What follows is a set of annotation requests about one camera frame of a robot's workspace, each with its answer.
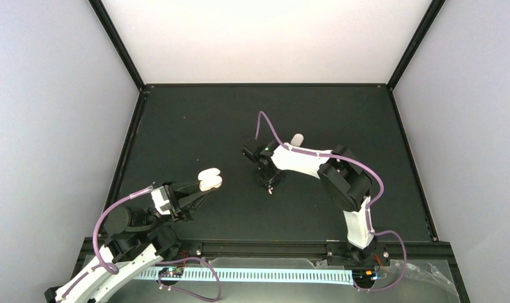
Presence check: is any left black frame post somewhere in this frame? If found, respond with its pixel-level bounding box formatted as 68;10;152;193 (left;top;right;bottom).
88;0;145;91

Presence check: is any black frame post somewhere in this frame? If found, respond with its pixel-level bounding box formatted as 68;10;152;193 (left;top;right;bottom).
387;0;446;91
88;0;145;91

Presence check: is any right black frame post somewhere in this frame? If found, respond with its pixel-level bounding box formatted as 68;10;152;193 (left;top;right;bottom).
387;0;446;91

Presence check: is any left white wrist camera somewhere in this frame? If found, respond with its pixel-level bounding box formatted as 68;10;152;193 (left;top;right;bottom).
151;186;172;215

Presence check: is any purple cable front left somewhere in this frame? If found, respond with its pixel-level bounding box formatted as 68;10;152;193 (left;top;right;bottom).
157;256;222;303

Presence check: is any small circuit board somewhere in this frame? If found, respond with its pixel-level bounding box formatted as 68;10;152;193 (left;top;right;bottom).
158;267;184;280
352;270;379;280

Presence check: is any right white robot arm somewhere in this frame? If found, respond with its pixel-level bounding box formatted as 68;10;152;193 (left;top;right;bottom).
242;134;374;264

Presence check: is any black front rail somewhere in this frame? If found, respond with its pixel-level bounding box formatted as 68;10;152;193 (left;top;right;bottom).
178;239;351;259

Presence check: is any small circuit board right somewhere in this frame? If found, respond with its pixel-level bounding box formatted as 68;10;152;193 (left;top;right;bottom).
352;270;379;280

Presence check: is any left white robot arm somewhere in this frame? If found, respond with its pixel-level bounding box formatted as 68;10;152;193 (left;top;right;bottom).
45;177;222;302

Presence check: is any beige square charging case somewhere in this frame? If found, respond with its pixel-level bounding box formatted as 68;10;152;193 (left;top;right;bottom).
198;168;223;191

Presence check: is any white perforated cable tray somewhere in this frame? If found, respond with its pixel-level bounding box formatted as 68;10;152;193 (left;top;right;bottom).
135;267;353;285

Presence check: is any purple cable front right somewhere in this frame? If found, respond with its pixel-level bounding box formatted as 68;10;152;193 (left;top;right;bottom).
352;230;408;294

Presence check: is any small circuit board left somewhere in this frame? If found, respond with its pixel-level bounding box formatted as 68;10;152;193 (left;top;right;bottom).
158;267;184;280

